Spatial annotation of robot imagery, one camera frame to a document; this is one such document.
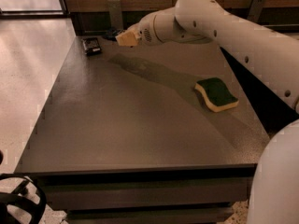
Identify upper grey drawer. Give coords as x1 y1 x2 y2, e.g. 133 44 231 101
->
43 177 251 210

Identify right metal wall bracket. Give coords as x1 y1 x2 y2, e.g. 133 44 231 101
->
247 0 266 22

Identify metal wall bracket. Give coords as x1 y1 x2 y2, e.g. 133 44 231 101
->
107 0 123 30
247 0 266 22

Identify black chair base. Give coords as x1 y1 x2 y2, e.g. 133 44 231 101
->
0 174 47 224

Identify lower grey drawer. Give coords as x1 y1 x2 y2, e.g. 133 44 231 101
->
66 207 233 224

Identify dark rxbar chocolate wrapper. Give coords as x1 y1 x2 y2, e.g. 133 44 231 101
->
82 37 102 55

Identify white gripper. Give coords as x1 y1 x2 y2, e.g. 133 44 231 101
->
116 12 162 47

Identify left metal wall bracket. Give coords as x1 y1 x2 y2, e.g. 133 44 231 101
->
107 0 123 30

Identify blue rxbar blueberry wrapper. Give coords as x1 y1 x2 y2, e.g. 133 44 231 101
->
102 28 123 41

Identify grey drawer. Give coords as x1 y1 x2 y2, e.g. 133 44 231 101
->
66 207 233 224
43 177 251 210

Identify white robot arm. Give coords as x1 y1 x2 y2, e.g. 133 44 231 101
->
116 0 299 224

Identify green yellow sponge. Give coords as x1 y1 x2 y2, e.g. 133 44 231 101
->
194 77 239 113

